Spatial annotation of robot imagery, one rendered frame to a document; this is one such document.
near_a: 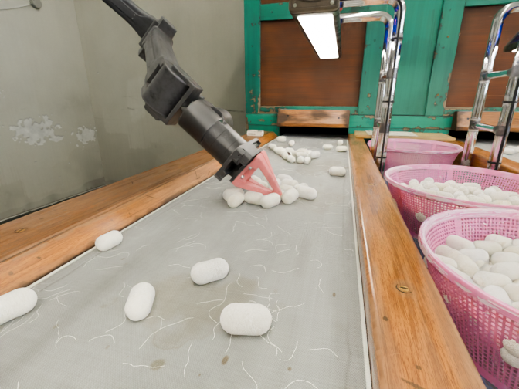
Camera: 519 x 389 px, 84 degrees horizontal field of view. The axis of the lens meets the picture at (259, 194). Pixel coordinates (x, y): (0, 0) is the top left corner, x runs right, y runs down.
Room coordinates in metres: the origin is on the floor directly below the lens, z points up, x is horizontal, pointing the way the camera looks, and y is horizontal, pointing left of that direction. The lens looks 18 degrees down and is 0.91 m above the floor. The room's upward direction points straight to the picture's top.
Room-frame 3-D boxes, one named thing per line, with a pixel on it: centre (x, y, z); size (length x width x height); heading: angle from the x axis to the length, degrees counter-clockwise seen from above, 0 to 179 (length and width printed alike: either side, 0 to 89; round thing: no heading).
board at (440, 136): (1.13, -0.54, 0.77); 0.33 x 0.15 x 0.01; 75
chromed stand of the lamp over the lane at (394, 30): (0.80, -0.24, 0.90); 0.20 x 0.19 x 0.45; 165
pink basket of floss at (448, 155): (0.92, -0.48, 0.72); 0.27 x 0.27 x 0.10
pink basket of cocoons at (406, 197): (0.49, -0.37, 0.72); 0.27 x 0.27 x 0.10
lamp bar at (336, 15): (0.83, -0.17, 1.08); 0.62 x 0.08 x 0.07; 165
